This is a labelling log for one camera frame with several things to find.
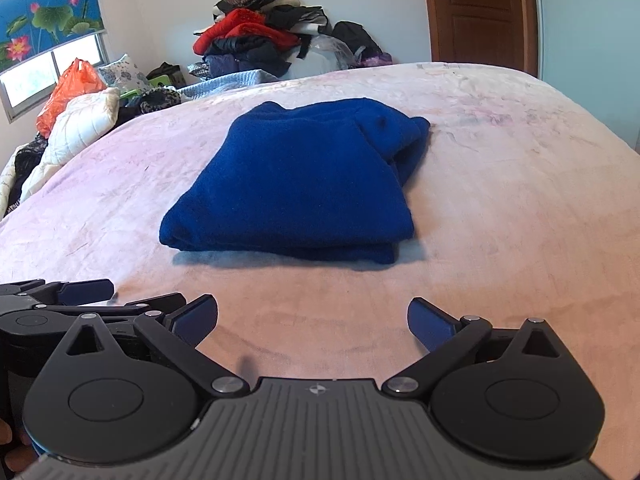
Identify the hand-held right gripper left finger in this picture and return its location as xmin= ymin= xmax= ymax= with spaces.
xmin=50 ymin=294 xmax=251 ymax=401

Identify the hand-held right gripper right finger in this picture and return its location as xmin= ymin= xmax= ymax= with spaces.
xmin=382 ymin=297 xmax=568 ymax=401

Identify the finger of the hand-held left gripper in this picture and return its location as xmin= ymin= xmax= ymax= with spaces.
xmin=0 ymin=278 xmax=116 ymax=307
xmin=42 ymin=292 xmax=188 ymax=323

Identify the blue beaded sweater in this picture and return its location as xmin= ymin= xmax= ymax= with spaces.
xmin=159 ymin=97 xmax=432 ymax=265

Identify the person's left hand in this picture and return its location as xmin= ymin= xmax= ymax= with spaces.
xmin=0 ymin=419 xmax=38 ymax=473

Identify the white printed quilt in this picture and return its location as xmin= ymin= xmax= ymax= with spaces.
xmin=0 ymin=145 xmax=31 ymax=218

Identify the black lace garment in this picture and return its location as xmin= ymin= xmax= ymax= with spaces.
xmin=7 ymin=132 xmax=48 ymax=206

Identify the pink blanket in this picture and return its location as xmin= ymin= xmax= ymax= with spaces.
xmin=0 ymin=61 xmax=640 ymax=476

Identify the dark patterned garment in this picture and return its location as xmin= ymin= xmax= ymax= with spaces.
xmin=117 ymin=86 xmax=182 ymax=123

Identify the orange plastic bag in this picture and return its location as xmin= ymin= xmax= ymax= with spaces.
xmin=36 ymin=58 xmax=108 ymax=138

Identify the window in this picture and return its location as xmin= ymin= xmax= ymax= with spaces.
xmin=0 ymin=34 xmax=112 ymax=123

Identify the floral pillow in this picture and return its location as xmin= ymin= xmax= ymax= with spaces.
xmin=97 ymin=53 xmax=151 ymax=93

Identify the green plastic stool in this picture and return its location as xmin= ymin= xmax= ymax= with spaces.
xmin=120 ymin=72 xmax=173 ymax=103

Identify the light blue knit blanket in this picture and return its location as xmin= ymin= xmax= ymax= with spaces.
xmin=177 ymin=69 xmax=281 ymax=103

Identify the dark cloth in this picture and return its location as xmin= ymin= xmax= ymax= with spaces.
xmin=146 ymin=61 xmax=182 ymax=81

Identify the navy jacket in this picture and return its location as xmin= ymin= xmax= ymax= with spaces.
xmin=202 ymin=37 xmax=293 ymax=81

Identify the clear plastic bag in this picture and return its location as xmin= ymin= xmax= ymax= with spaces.
xmin=285 ymin=35 xmax=358 ymax=81

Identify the lotus print window blind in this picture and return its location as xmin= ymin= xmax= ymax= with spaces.
xmin=0 ymin=0 xmax=107 ymax=73

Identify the red garment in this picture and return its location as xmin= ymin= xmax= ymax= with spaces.
xmin=192 ymin=8 xmax=301 ymax=56

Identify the black backpack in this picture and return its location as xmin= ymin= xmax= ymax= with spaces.
xmin=331 ymin=21 xmax=383 ymax=58

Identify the brown wooden door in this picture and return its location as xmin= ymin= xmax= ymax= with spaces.
xmin=420 ymin=0 xmax=540 ymax=78

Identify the black and white garment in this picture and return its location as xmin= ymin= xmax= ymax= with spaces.
xmin=267 ymin=5 xmax=331 ymax=58

